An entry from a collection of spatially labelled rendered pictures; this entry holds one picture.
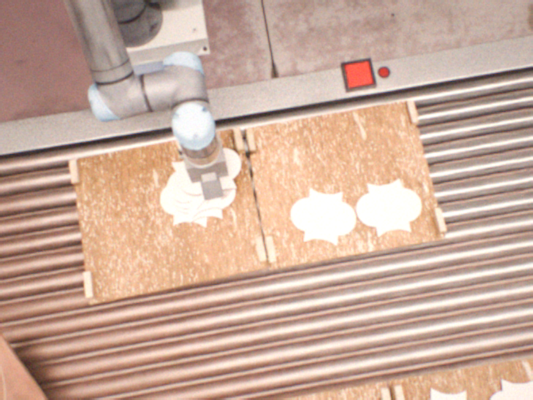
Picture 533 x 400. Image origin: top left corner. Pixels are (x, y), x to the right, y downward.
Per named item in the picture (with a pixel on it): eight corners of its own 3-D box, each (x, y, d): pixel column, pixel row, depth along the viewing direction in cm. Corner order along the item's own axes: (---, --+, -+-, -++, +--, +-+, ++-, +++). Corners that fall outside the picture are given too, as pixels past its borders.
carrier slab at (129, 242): (73, 161, 150) (70, 159, 149) (239, 128, 152) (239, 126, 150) (91, 305, 141) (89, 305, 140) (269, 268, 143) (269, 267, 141)
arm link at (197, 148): (208, 93, 114) (216, 136, 112) (214, 116, 124) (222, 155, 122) (166, 101, 113) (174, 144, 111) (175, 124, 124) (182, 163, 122)
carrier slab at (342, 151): (244, 130, 152) (244, 128, 150) (409, 101, 153) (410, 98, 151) (270, 270, 143) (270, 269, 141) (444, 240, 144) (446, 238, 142)
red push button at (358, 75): (343, 67, 156) (344, 65, 155) (367, 63, 156) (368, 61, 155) (348, 90, 154) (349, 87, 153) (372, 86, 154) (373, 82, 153)
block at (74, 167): (71, 163, 148) (67, 159, 146) (79, 162, 148) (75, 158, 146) (74, 187, 147) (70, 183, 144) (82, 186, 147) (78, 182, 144)
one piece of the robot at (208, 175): (184, 188, 123) (194, 208, 139) (228, 178, 123) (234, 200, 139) (174, 132, 126) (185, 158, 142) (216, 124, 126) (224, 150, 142)
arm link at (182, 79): (139, 57, 118) (148, 110, 115) (197, 44, 118) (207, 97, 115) (150, 75, 126) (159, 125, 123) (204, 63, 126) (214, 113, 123)
